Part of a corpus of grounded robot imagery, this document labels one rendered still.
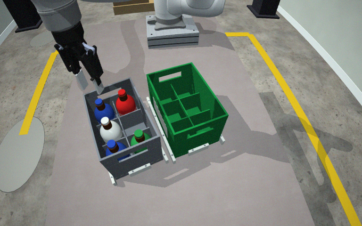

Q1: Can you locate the grey divided crate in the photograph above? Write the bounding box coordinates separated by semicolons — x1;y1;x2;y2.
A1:
84;85;164;180

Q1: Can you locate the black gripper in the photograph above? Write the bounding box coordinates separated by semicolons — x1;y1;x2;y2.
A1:
51;21;104;95

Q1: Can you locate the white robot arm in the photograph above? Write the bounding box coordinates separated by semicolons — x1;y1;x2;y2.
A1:
31;0;225;32

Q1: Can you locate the green plastic crate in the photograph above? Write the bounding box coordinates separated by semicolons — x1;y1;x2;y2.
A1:
148;68;229;158

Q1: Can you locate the white bottle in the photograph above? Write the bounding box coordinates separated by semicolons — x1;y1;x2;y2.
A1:
100;117;124;144

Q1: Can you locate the blue plastic bottle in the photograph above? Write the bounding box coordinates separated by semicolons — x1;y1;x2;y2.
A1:
94;98;117;124
106;140;131;161

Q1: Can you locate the red bottle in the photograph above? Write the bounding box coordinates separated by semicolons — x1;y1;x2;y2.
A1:
116;89;137;116

